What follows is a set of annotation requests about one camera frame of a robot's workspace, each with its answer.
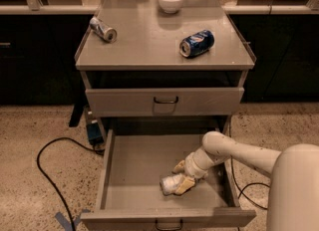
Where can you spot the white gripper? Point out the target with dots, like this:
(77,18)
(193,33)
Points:
(191,169)

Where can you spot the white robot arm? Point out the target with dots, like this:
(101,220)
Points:
(293,200)

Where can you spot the open grey middle drawer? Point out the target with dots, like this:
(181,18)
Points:
(129,195)

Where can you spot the closed grey top drawer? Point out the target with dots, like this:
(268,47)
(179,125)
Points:
(164,102)

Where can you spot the grey metal drawer cabinet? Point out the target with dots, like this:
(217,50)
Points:
(146,56)

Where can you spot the long beige back counter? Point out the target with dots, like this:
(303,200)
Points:
(107,6)

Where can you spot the blue power adapter box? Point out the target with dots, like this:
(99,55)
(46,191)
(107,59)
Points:
(94,134)

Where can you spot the blue tape cross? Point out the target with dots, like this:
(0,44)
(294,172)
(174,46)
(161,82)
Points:
(66,223)

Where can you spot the blue Pepsi soda can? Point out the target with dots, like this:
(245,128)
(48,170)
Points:
(196,44)

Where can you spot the silver soda can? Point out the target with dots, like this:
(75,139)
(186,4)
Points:
(104,31)

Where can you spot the white ceramic bowl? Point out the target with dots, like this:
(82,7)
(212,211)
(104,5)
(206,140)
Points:
(170,6)

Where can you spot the dark lower wall cabinets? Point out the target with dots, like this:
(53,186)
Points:
(37,52)

